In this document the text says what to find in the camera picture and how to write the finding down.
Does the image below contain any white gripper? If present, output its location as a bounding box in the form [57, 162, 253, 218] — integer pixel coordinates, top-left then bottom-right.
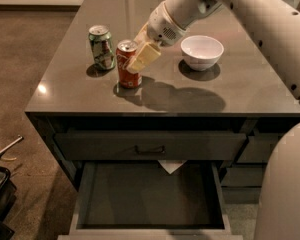
[127, 2, 186, 74]

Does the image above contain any red coke can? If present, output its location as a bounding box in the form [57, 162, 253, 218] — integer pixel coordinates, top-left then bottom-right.
[116, 39, 142, 89]

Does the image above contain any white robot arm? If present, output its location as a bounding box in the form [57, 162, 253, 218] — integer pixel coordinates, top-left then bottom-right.
[128, 0, 300, 240]

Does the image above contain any green soda can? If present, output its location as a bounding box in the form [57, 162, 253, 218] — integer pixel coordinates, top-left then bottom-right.
[88, 25, 116, 70]

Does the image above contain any white paper in drawer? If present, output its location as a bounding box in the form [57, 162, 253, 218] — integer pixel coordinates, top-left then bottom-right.
[159, 160, 185, 174]

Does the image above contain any grey right top drawer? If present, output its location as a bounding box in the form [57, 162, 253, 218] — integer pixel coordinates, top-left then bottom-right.
[238, 130, 282, 164]

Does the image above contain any grey open middle drawer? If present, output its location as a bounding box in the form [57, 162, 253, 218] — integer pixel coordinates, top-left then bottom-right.
[57, 161, 243, 240]

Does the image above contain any grey right middle drawer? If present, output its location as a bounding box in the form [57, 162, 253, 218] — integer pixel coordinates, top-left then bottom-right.
[221, 166, 265, 187]

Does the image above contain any grey right bottom drawer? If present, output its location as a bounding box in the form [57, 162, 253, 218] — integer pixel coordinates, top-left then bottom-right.
[222, 187, 261, 204]

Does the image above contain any white ceramic bowl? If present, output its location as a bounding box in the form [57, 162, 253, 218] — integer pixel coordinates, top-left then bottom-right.
[180, 35, 224, 71]

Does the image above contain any dark grey cabinet counter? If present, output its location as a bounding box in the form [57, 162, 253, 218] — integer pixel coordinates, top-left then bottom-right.
[25, 0, 300, 185]

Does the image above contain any metal rod on floor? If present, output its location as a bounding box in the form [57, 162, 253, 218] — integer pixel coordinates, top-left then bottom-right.
[0, 135, 24, 158]

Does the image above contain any black bin with bottles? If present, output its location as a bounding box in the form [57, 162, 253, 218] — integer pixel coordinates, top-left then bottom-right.
[0, 167, 16, 240]

